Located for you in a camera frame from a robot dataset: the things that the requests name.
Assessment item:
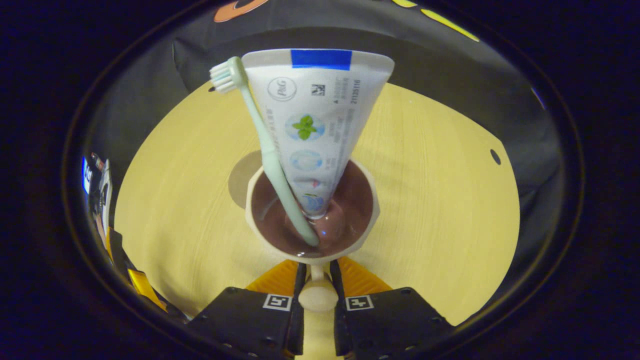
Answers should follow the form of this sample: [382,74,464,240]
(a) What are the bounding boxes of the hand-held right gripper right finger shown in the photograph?
[330,256,453,360]

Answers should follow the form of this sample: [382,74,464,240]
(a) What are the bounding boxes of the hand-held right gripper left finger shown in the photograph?
[187,259,307,360]

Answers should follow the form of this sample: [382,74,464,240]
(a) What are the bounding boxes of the beige cup with brown inside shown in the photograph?
[245,159,381,360]

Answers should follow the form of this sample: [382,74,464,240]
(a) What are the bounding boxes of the round brown coaster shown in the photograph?
[228,150,264,209]

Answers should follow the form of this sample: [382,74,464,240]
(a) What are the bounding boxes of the pale green toothbrush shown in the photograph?
[209,56,321,248]

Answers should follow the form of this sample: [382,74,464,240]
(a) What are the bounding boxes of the white toothpaste tube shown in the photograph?
[241,48,395,221]

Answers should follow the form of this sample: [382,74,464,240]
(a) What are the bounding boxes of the small white box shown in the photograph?
[95,159,114,236]

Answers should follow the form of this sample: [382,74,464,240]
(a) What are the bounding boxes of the bright blue white panel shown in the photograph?
[81,156,94,196]

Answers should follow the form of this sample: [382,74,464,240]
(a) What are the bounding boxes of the black backdrop cloth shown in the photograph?
[85,0,568,211]

